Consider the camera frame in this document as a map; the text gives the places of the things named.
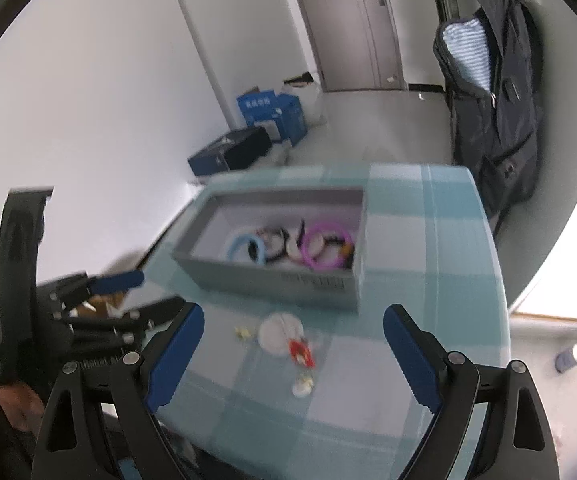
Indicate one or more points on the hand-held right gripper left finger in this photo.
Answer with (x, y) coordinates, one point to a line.
(176, 355)

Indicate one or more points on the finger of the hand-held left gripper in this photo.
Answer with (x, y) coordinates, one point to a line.
(118, 281)
(156, 309)

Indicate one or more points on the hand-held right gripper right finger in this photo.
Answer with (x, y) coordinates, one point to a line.
(411, 355)

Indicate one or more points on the round translucent white case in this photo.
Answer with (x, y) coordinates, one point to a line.
(273, 335)

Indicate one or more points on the red jewelry piece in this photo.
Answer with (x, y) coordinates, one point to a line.
(302, 351)

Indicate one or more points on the grey cardboard box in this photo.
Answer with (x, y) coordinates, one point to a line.
(268, 285)

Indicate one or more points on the white jewelry piece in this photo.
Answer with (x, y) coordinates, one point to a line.
(296, 248)

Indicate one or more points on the person's left hand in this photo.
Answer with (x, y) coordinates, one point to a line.
(18, 405)

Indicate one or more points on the small yellow trinket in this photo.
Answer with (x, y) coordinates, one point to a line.
(242, 333)

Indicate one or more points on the teal checked tablecloth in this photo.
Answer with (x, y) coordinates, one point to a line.
(418, 260)

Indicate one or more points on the small white trinket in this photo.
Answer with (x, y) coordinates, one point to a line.
(302, 386)

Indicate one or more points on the blue drink can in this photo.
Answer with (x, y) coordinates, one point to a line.
(568, 358)

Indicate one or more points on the dark blue shoe box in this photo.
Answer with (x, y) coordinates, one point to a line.
(238, 152)

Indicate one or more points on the blue cardboard box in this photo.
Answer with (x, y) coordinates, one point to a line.
(258, 107)

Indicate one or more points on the dark backpack with striped lining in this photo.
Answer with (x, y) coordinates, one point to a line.
(498, 135)

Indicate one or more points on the white plastic bag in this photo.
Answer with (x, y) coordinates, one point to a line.
(313, 105)

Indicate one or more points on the black item on bag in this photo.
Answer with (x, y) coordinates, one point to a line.
(298, 79)

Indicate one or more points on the grey door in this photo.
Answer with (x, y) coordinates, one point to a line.
(348, 35)

